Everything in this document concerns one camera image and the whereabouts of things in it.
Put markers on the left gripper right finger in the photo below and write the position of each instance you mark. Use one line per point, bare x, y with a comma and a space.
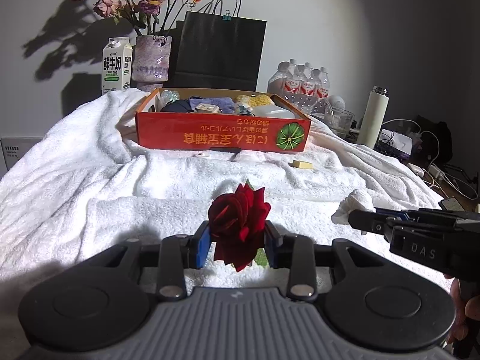
295, 253

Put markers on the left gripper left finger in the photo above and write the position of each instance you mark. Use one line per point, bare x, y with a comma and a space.
179, 253

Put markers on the red artificial rose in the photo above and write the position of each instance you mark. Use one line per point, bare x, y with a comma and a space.
237, 222

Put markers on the translucent white plastic container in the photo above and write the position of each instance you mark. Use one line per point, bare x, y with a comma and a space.
272, 111

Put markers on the dark blue pouch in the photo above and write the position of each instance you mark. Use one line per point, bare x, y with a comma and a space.
178, 106

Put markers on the purple knitted cloth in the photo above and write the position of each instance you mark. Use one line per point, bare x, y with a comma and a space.
225, 104

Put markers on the small beige box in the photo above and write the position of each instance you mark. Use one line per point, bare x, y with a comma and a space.
206, 108

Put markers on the right hand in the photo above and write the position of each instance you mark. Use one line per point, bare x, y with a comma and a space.
464, 309

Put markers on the yellow eraser block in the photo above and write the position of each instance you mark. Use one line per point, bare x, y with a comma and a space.
301, 164

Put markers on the white towel cloth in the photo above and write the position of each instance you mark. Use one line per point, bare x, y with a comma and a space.
88, 184

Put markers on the red cardboard box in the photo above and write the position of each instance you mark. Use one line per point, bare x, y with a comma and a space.
160, 129

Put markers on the white thermos bottle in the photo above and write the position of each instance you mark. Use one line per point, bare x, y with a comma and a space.
373, 117

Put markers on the clear glass cup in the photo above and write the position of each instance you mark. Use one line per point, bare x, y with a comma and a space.
339, 121

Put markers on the white round speaker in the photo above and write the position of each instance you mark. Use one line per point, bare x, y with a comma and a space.
337, 101

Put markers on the green glass ball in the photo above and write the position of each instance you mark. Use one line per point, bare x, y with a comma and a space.
169, 96

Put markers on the yellow white plush toy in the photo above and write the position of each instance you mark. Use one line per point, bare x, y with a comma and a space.
256, 100

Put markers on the water bottle pack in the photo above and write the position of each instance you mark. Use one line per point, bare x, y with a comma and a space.
305, 87

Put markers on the purple glass vase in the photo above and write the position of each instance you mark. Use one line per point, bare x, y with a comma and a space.
151, 56

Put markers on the white milk carton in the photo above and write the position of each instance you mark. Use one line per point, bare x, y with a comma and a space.
117, 64

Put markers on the black paper bag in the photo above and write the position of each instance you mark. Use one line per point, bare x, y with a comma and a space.
208, 52

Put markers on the teal binder clip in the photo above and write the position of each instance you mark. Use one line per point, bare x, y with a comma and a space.
227, 16

